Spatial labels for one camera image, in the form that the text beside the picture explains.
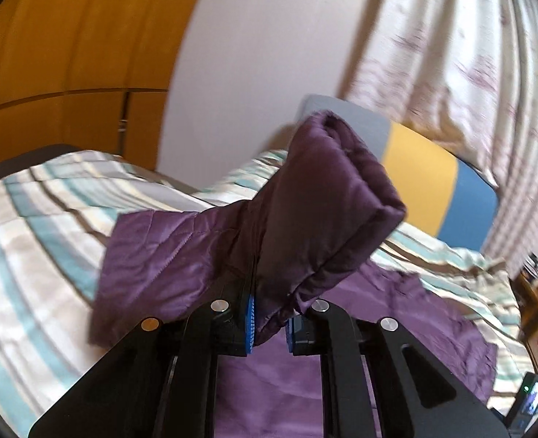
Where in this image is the grey yellow blue pillow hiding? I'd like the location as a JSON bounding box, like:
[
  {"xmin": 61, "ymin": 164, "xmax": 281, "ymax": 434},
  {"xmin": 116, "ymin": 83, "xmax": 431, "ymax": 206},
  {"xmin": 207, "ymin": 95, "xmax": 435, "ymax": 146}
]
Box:
[{"xmin": 291, "ymin": 94, "xmax": 500, "ymax": 253}]

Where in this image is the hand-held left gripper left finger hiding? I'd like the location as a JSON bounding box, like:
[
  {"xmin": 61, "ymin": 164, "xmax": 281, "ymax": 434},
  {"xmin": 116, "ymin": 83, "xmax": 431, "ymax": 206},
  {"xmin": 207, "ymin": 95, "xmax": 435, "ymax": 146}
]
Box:
[{"xmin": 28, "ymin": 255, "xmax": 257, "ymax": 438}]

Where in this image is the purple quilted jacket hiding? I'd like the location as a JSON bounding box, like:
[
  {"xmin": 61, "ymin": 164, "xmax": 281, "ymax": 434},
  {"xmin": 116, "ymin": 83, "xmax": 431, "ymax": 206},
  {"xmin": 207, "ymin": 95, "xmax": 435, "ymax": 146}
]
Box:
[{"xmin": 88, "ymin": 110, "xmax": 499, "ymax": 438}]

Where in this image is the patterned cream curtain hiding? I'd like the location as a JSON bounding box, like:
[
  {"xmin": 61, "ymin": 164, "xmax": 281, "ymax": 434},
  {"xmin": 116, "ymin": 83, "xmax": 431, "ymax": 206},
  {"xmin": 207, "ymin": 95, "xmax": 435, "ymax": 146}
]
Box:
[{"xmin": 342, "ymin": 0, "xmax": 538, "ymax": 279}]

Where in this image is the wooden wardrobe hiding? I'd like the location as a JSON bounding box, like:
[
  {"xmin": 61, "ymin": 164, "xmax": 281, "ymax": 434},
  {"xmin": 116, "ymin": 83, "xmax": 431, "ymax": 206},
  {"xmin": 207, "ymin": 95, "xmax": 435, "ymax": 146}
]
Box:
[{"xmin": 0, "ymin": 0, "xmax": 226, "ymax": 174}]

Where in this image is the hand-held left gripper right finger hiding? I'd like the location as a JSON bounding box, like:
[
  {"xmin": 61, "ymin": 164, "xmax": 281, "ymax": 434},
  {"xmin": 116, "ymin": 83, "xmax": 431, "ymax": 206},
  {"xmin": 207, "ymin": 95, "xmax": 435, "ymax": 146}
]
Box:
[{"xmin": 286, "ymin": 299, "xmax": 511, "ymax": 438}]

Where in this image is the striped duvet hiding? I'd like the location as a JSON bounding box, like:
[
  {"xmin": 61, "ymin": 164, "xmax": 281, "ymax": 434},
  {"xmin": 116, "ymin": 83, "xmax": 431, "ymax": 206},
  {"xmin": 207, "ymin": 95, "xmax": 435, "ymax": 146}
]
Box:
[{"xmin": 0, "ymin": 148, "xmax": 532, "ymax": 438}]

